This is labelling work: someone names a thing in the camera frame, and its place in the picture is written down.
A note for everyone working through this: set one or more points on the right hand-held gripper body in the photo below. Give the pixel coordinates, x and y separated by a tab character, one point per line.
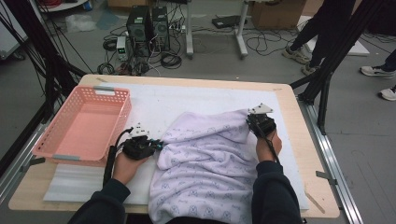
264	124

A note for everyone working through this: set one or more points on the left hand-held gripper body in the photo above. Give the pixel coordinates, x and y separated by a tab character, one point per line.
138	149

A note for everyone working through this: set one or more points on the lilac printed towel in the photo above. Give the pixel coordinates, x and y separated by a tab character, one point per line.
205	161

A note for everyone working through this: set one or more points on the pink plastic basket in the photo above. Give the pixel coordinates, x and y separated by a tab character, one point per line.
84	130

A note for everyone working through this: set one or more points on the person's left hand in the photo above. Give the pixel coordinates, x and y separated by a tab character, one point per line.
124	168

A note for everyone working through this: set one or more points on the person's right hand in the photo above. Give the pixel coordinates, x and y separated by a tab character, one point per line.
267	149

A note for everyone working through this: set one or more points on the white grid mat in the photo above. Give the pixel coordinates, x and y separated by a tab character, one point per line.
186	96

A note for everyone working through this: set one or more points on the black metal stand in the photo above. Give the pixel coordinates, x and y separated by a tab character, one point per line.
51	77
323	109

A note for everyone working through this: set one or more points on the white foam sheet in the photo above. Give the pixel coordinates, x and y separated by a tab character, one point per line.
77	183

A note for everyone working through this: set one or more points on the thin wooden stick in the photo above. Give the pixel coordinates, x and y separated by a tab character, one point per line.
314	201

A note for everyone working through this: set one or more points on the grey power supply unit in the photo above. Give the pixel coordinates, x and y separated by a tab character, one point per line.
122	48

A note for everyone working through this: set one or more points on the brown cardboard box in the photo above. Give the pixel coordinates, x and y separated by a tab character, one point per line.
274	15

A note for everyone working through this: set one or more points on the black flat device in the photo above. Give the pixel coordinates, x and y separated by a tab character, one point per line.
227	21

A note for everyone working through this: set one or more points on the black computer tower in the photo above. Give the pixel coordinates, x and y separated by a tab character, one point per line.
160	28
138	31

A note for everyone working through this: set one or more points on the white floor platform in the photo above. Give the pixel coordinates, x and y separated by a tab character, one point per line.
358	49

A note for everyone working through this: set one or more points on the clear plastic bag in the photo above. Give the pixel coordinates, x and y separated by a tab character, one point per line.
81	22

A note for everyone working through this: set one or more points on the grey metal bracket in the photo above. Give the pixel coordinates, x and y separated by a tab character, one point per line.
35	161
325	176

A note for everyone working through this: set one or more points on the aluminium rail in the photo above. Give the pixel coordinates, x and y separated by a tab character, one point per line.
346	202
21	152

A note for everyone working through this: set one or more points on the white desk frame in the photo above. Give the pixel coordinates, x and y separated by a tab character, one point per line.
189	31

